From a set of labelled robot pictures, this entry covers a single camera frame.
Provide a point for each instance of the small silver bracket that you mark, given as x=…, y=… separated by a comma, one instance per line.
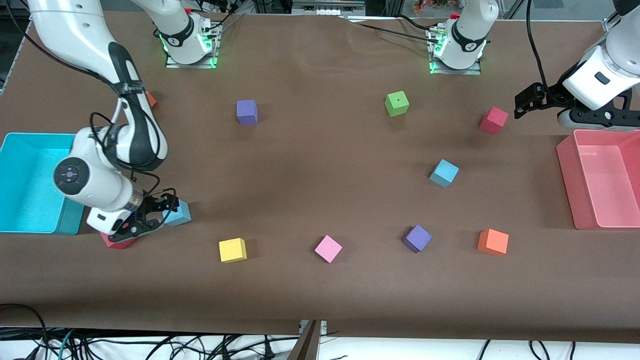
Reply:
x=322, y=326

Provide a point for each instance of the orange red background items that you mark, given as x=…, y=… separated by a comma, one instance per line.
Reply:
x=432, y=5

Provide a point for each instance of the blue foam cube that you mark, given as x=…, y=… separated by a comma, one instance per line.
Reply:
x=181, y=215
x=444, y=172

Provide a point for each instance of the purple foam cube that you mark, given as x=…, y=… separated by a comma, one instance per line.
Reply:
x=247, y=111
x=417, y=238

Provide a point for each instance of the orange foam cube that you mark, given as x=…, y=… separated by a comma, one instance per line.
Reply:
x=493, y=242
x=151, y=100

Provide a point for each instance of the red foam cube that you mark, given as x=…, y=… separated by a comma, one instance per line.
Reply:
x=117, y=244
x=494, y=120

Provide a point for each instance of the silver corner profile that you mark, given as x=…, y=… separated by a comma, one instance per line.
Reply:
x=609, y=25

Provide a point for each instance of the dark frame post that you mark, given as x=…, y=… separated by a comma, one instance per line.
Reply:
x=306, y=347

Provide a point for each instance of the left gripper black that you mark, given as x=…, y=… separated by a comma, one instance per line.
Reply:
x=551, y=97

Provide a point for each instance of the pink foam cube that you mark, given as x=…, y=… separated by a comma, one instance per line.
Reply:
x=328, y=248

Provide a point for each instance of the pink plastic bin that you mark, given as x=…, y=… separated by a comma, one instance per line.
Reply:
x=610, y=185

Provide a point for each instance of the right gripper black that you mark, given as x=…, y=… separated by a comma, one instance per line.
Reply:
x=151, y=206

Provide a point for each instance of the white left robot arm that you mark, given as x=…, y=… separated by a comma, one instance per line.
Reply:
x=470, y=25

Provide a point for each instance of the cyan plastic bin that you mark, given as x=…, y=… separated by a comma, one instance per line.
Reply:
x=30, y=190

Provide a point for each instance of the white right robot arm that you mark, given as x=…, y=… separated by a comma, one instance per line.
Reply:
x=75, y=30

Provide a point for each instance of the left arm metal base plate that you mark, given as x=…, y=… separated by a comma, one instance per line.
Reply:
x=457, y=71

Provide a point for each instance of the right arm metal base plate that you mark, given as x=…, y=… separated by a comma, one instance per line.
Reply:
x=192, y=65

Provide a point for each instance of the grey power strip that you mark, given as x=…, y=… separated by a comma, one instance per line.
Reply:
x=327, y=7

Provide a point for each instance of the green foam cube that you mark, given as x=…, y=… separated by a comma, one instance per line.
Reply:
x=397, y=103

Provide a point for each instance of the brown table cover sheet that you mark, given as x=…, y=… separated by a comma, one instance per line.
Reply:
x=320, y=290

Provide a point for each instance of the yellow foam cube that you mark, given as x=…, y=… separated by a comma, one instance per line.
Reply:
x=232, y=250

